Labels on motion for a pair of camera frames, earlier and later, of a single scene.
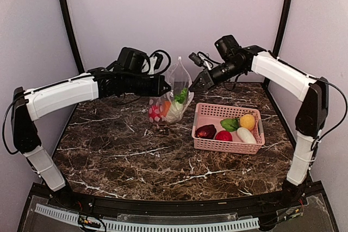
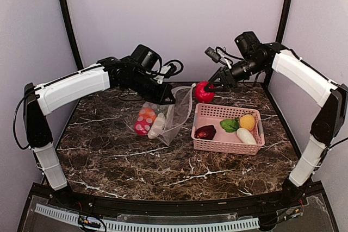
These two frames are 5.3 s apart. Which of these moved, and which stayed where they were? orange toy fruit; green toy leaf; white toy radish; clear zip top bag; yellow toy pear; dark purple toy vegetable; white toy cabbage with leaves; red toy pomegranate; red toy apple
Moved: white toy cabbage with leaves; red toy apple; orange toy fruit; red toy pomegranate; clear zip top bag
Stayed: green toy leaf; yellow toy pear; white toy radish; dark purple toy vegetable
